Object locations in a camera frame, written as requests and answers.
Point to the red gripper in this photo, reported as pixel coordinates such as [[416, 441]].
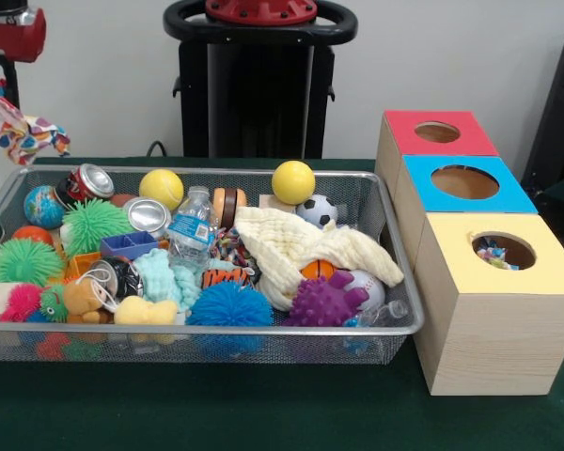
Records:
[[14, 40]]

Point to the multicoloured patterned cloth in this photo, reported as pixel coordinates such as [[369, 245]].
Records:
[[21, 134], [493, 253]]

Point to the clear mesh bin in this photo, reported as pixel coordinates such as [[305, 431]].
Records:
[[122, 345]]

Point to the wooden box with three holes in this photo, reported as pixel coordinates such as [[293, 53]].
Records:
[[498, 329]]

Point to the red drink can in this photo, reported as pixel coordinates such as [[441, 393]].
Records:
[[91, 183]]

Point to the green spiky ball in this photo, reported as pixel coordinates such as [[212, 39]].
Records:
[[23, 260], [91, 225]]

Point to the yellow tennis-seam ball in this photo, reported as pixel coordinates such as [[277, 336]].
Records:
[[161, 188]]

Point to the silver drink can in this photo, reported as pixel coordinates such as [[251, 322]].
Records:
[[145, 216]]

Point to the smooth yellow ball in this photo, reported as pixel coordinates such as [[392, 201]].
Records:
[[292, 182]]

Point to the blue spiky ball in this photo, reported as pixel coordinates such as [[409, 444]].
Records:
[[229, 305]]

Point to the small soccer ball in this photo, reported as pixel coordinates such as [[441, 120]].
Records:
[[316, 211]]

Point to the cream waffle cloth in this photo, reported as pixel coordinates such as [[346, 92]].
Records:
[[310, 244]]

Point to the purple spiky toy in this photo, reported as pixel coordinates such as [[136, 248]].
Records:
[[324, 303]]

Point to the dark green tablecloth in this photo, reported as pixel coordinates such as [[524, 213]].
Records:
[[216, 409]]

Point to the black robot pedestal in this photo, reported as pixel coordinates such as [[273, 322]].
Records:
[[258, 94]]

